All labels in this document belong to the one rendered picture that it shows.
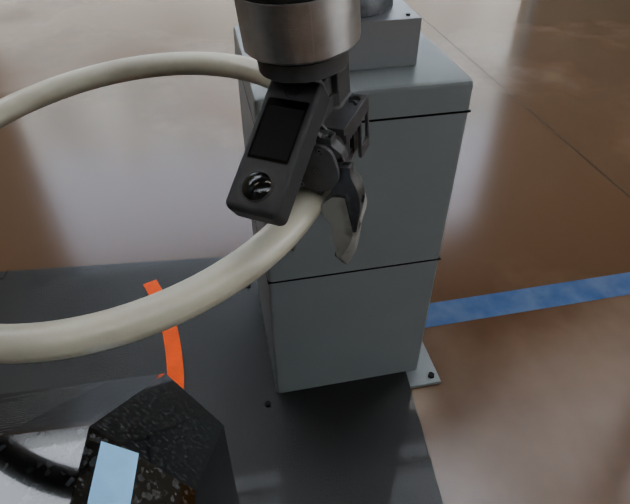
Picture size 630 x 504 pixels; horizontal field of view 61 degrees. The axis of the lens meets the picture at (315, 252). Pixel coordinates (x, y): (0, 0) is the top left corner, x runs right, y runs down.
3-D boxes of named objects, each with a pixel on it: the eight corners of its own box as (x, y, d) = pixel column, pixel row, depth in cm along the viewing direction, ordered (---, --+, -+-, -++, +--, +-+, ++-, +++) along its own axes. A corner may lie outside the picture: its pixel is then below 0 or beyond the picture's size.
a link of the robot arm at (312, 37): (330, 8, 33) (200, 1, 36) (335, 82, 37) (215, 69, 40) (376, -37, 39) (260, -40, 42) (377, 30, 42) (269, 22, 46)
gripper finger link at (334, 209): (387, 233, 55) (366, 156, 50) (368, 272, 51) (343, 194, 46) (360, 232, 57) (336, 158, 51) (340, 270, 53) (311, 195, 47)
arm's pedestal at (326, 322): (241, 286, 177) (208, 18, 122) (385, 265, 185) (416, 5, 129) (261, 416, 139) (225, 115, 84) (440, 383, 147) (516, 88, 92)
